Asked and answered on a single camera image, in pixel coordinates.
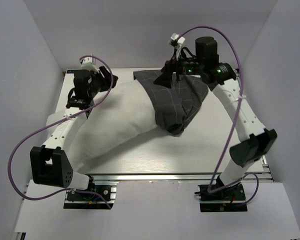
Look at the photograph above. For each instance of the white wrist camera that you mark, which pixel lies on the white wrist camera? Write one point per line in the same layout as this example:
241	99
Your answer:
176	40
88	63

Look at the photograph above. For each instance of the blue label sticker left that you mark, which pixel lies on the blue label sticker left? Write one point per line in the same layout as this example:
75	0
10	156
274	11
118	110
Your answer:
72	71

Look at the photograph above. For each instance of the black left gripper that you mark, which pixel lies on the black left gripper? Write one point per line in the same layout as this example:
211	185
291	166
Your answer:
106	81

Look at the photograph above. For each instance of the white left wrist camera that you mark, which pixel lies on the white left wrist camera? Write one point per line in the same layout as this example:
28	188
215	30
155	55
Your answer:
88	63

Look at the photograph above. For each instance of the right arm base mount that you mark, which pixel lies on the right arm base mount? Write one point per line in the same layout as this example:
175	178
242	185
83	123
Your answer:
224	201

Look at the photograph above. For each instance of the white pillow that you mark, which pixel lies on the white pillow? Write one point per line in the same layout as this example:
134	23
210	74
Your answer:
120	136

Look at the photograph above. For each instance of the dark grey checked pillowcase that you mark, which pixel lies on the dark grey checked pillowcase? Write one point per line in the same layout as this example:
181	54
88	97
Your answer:
177	106

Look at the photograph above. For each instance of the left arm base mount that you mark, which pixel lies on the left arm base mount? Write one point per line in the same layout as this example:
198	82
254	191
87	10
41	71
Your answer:
100	195

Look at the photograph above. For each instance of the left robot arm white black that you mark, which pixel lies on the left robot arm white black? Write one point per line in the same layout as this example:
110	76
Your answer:
50	164

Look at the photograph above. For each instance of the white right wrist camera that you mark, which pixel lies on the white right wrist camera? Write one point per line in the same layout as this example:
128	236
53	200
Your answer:
176	40

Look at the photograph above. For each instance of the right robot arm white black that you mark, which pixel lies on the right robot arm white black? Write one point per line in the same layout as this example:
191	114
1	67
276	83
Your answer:
255	139

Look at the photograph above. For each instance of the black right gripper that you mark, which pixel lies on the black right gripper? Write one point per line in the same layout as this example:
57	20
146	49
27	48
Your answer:
170	67

